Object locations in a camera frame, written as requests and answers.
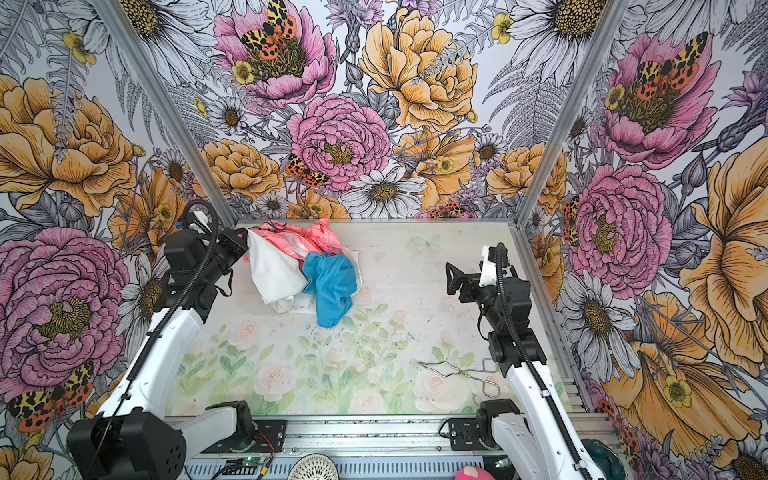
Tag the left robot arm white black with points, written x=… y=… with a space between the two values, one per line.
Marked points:
x=129 y=438

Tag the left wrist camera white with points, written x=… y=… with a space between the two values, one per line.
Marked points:
x=198 y=221

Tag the pink round object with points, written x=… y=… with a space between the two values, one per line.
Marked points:
x=473 y=473

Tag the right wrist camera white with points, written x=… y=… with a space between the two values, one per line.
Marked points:
x=488 y=269

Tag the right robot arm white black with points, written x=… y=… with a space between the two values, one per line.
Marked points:
x=533 y=429

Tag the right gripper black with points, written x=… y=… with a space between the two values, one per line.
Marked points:
x=471 y=283

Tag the metal wire tongs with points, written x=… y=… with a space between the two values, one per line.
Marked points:
x=485 y=375

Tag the green alarm clock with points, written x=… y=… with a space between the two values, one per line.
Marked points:
x=607 y=461

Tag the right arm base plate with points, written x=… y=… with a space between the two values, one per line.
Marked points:
x=464 y=434

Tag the white round fan grille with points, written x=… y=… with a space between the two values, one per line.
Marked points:
x=314 y=467

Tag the aluminium front rail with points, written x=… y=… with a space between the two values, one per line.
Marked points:
x=387 y=435

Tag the green circuit board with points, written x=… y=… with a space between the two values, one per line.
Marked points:
x=249 y=466

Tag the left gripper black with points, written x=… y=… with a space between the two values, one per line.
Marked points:
x=228 y=236

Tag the pink patterned cloth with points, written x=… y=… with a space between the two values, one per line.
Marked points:
x=298 y=242

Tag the white cloth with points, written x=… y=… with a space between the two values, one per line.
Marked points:
x=279 y=278

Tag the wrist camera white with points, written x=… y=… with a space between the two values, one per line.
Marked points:
x=198 y=221
x=488 y=269

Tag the teal blue cloth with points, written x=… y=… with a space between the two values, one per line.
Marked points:
x=332 y=280

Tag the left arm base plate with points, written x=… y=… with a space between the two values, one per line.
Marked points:
x=267 y=436

